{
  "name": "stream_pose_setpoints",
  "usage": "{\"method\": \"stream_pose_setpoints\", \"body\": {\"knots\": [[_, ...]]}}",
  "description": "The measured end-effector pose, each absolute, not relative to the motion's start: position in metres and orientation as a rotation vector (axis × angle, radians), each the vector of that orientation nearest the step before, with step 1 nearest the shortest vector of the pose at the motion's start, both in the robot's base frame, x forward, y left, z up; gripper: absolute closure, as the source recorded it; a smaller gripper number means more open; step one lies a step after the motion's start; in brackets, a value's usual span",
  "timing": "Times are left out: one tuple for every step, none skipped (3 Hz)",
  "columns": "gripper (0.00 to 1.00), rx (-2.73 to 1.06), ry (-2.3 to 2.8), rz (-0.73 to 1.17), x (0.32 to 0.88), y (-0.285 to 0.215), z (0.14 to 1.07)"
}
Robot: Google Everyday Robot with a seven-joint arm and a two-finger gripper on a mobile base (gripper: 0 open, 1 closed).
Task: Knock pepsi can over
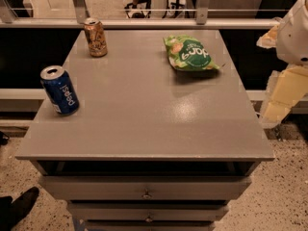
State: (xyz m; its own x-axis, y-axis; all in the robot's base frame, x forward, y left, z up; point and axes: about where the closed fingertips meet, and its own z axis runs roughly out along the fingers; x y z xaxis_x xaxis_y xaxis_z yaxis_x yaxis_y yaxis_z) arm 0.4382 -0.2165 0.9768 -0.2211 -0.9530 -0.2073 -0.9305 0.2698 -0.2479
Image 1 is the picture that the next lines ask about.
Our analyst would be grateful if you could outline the black shoe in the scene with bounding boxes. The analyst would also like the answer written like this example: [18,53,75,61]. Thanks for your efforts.
[0,187,39,231]

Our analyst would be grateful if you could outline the grey metal railing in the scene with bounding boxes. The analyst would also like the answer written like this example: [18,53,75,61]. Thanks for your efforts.
[0,0,308,31]

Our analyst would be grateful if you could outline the top grey drawer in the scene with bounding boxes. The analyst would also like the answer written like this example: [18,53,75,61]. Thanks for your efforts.
[39,176,251,200]

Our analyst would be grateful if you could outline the green chip bag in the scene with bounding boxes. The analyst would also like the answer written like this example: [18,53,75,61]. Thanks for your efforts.
[163,35,219,72]

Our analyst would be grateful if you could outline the grey drawer cabinet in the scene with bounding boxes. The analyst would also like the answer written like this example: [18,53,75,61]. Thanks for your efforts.
[14,29,276,231]

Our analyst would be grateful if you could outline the grey drawer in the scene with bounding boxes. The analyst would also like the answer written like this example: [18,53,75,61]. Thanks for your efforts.
[39,176,251,200]
[68,202,229,221]
[86,221,215,231]

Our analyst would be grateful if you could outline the bottom grey drawer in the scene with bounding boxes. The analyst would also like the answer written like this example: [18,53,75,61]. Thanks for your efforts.
[86,221,215,231]

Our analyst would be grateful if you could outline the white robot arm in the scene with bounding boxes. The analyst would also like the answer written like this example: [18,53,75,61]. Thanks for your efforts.
[257,0,308,129]

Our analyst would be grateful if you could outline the blue pepsi can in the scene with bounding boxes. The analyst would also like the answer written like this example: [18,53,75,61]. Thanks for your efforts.
[40,65,79,116]

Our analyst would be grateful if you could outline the orange soda can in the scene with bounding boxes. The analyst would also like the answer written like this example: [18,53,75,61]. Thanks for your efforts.
[84,17,108,57]

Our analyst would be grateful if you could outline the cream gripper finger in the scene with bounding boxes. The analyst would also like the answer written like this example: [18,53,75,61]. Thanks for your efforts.
[256,25,278,49]
[260,64,308,128]

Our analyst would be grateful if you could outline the middle grey drawer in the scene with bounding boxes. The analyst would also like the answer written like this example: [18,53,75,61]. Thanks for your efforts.
[68,202,229,221]

